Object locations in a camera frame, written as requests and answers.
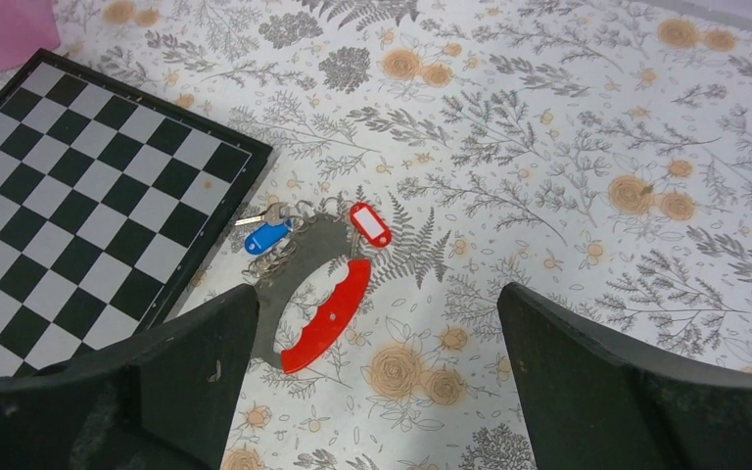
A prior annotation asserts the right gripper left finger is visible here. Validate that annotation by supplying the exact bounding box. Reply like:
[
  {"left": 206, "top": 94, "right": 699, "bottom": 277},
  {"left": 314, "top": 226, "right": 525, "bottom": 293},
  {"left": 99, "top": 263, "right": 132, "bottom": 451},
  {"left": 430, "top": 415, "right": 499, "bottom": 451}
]
[{"left": 0, "top": 284, "right": 259, "bottom": 469}]

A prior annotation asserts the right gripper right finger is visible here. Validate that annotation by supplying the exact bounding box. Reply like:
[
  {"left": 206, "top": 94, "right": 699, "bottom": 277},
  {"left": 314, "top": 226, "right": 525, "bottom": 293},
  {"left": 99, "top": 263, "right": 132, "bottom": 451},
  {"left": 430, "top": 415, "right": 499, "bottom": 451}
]
[{"left": 497, "top": 282, "right": 752, "bottom": 469}]

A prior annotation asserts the blue key tag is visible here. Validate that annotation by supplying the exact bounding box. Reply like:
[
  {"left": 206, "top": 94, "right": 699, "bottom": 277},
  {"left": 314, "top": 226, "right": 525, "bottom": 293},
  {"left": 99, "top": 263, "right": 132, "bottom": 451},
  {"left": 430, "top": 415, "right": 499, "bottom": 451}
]
[{"left": 244, "top": 221, "right": 292, "bottom": 256}]

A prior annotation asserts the silver key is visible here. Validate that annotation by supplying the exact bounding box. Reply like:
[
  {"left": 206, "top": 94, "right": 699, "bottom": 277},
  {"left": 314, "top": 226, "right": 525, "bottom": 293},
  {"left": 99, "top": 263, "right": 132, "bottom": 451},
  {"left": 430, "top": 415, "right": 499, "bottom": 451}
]
[{"left": 234, "top": 202, "right": 291, "bottom": 227}]

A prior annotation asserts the keyring with red fob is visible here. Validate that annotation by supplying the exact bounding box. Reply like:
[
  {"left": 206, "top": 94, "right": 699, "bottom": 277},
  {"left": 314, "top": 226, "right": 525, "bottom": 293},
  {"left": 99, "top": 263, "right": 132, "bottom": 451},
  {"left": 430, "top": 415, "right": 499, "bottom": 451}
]
[{"left": 251, "top": 211, "right": 373, "bottom": 374}]

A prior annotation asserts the red key tag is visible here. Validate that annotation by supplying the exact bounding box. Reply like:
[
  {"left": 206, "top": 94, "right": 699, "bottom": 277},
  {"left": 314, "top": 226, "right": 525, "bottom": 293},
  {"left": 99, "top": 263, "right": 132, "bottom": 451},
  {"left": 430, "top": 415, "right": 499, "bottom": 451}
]
[{"left": 349, "top": 203, "right": 393, "bottom": 249}]

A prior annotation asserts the black white chessboard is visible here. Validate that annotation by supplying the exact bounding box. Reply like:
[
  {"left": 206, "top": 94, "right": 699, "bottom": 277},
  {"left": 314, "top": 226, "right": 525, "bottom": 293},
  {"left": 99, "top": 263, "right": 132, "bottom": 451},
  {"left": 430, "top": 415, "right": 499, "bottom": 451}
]
[{"left": 0, "top": 50, "right": 273, "bottom": 377}]

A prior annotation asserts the floral table mat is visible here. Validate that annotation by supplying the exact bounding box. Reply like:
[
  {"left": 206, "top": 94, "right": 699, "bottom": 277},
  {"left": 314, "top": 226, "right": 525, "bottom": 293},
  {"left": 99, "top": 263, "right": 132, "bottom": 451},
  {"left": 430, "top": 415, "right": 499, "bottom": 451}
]
[{"left": 36, "top": 1, "right": 752, "bottom": 469}]

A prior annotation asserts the pink metronome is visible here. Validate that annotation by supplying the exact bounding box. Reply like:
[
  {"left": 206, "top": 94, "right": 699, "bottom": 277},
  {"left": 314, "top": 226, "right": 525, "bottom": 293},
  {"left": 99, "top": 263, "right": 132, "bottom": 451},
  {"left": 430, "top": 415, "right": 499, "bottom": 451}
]
[{"left": 0, "top": 0, "right": 61, "bottom": 71}]

